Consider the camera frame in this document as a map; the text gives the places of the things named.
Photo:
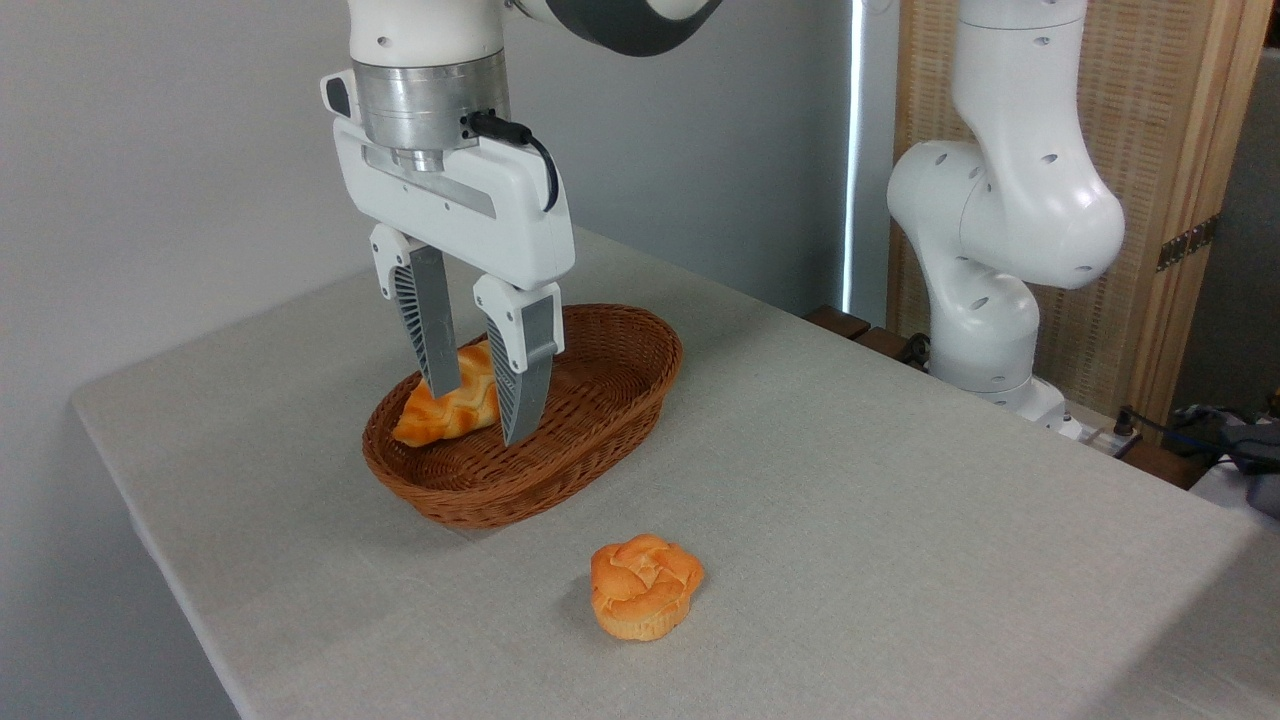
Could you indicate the metal screen hinge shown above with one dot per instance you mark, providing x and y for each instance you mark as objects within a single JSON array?
[{"x": 1188, "y": 243}]

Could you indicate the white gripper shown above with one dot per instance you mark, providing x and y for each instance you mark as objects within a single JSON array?
[{"x": 470, "y": 215}]

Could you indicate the golden striped croissant bread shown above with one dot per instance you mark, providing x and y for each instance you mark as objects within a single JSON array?
[{"x": 450, "y": 415}]

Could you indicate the round orange bun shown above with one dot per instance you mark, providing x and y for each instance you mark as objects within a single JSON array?
[{"x": 645, "y": 590}]

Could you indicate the grey tablecloth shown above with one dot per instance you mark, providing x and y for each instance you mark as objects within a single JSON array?
[{"x": 900, "y": 550}]

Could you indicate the brown oval wicker basket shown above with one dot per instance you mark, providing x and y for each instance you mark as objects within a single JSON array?
[{"x": 600, "y": 400}]

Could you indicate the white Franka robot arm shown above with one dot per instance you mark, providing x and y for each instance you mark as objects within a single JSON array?
[{"x": 1010, "y": 200}]

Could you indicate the dark grey-blue bundle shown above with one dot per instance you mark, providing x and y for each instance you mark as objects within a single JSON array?
[{"x": 1250, "y": 450}]

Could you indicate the dark brown wooden block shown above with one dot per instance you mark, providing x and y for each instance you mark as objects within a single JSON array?
[
  {"x": 882, "y": 343},
  {"x": 838, "y": 321}
]

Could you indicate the brown wooden board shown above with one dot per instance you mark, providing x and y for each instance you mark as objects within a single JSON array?
[{"x": 1165, "y": 465}]

